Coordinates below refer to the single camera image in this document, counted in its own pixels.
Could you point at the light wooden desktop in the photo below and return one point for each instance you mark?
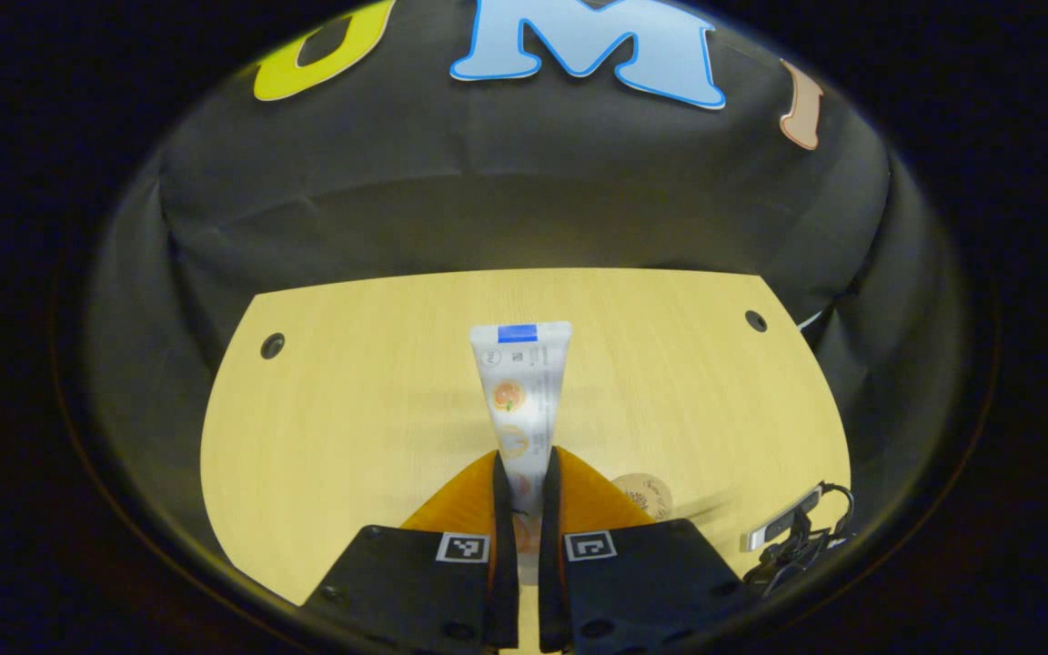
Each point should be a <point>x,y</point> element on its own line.
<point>351,409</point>

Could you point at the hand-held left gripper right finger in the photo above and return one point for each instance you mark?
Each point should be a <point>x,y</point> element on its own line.
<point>551,564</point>

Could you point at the white toothpaste tube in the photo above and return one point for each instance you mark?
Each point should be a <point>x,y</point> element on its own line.
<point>522,391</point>

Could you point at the round cork coaster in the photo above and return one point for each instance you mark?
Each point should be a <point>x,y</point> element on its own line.
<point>644,491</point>

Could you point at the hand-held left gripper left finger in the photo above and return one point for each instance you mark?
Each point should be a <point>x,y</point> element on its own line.
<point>504,564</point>

